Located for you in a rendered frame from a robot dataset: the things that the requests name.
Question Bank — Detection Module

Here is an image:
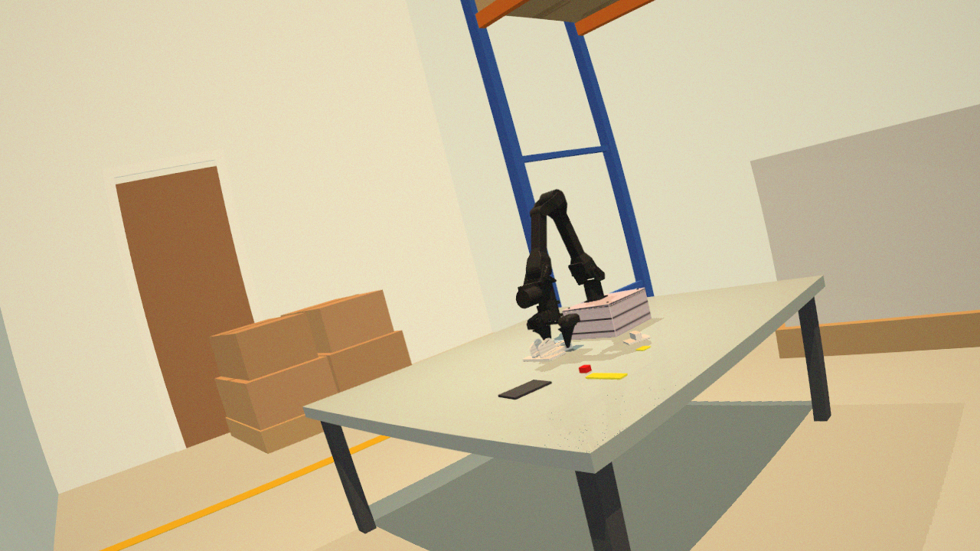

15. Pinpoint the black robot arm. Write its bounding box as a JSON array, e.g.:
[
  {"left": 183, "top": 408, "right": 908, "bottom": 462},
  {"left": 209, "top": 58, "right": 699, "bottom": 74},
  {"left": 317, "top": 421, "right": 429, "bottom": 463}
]
[{"left": 516, "top": 189, "right": 608, "bottom": 330}]

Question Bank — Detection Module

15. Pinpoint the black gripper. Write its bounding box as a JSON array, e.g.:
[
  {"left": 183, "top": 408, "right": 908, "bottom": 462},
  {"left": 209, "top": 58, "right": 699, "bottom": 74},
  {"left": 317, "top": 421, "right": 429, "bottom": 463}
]
[{"left": 533, "top": 298, "right": 581, "bottom": 348}]

